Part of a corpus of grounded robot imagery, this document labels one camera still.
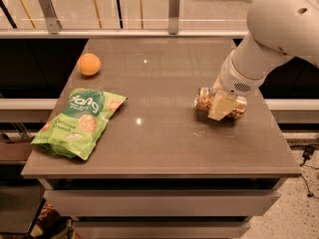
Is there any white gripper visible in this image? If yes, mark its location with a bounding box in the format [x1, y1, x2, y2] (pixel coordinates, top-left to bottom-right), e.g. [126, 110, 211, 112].
[208, 52, 265, 120]

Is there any orange LaCroix soda can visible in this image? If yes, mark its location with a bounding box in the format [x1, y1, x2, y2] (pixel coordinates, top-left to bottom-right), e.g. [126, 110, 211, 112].
[194, 87, 246, 120]

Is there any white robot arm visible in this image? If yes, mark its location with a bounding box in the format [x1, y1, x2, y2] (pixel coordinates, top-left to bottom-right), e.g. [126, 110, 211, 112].
[208, 0, 319, 120]

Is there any orange fruit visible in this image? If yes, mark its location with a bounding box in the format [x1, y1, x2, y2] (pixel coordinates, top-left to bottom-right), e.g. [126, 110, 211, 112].
[77, 53, 102, 76]

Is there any green snack bag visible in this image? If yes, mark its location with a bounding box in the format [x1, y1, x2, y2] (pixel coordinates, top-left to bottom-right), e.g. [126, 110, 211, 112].
[32, 88, 127, 160]

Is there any glass railing panel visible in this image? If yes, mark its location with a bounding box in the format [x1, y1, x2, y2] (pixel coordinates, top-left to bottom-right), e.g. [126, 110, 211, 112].
[0, 0, 253, 31]

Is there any lower grey drawer front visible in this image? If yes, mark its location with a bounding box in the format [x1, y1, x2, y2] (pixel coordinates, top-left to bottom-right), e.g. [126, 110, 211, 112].
[74, 222, 250, 239]

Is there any grey drawer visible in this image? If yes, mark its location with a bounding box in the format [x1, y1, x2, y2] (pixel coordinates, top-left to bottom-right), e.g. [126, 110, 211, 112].
[74, 222, 250, 239]
[45, 190, 280, 217]

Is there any upper grey drawer front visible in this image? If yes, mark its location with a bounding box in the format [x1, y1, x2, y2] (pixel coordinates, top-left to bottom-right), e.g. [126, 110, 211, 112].
[45, 190, 280, 217]

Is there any brown box at left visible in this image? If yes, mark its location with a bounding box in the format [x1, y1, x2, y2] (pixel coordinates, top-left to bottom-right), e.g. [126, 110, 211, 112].
[0, 133, 32, 161]

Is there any black power adapter with cable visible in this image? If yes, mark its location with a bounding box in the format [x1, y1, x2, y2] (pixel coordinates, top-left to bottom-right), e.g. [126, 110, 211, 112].
[298, 144, 319, 198]

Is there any middle metal railing bracket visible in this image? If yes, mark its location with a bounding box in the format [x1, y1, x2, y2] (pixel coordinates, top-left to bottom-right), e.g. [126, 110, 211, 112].
[168, 0, 180, 35]

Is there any metal railing bracket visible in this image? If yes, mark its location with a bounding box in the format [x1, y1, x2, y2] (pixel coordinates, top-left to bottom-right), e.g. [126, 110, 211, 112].
[168, 0, 180, 35]
[38, 0, 62, 34]

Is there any left metal railing bracket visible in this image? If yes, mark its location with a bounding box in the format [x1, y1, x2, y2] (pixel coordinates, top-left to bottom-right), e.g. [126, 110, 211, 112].
[38, 0, 62, 34]

